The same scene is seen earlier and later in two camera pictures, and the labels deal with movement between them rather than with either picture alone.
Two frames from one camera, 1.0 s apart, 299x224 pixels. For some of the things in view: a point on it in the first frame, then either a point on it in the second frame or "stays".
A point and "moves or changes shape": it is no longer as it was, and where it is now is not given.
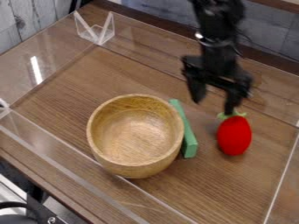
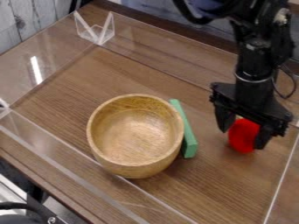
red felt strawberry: x=233 y=133 moves or changes shape
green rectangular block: x=188 y=141 stays
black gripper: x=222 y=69 to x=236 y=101
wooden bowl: x=134 y=133 stays
